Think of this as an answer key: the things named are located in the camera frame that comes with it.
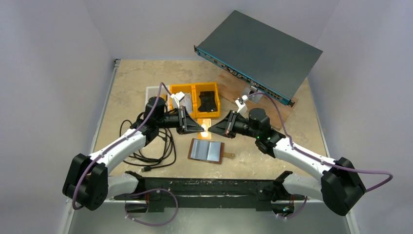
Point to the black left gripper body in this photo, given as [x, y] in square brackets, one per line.
[177, 120]

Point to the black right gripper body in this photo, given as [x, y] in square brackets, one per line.
[231, 124]

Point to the brown leather card holder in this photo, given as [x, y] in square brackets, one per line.
[208, 151]

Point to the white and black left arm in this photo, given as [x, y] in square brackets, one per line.
[87, 182]

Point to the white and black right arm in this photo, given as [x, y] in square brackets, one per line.
[335, 182]

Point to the silver cards stack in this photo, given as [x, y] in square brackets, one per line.
[187, 102]

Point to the black cards stack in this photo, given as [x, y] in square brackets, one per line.
[208, 103]

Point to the yellow bin left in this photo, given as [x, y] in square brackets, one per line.
[187, 89]

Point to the yellow bin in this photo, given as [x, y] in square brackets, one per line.
[206, 86]
[187, 89]

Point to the yellow bin right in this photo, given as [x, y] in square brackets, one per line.
[206, 86]

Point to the white plastic bin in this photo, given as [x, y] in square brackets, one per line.
[151, 91]

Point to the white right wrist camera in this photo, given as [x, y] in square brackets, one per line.
[241, 104]

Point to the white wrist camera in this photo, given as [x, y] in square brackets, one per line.
[241, 104]
[176, 99]

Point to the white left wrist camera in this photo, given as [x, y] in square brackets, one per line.
[176, 99]

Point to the metal bracket with knob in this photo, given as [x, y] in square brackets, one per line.
[253, 94]

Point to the blue grey network switch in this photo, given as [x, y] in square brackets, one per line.
[260, 55]

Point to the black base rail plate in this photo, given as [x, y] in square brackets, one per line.
[262, 195]

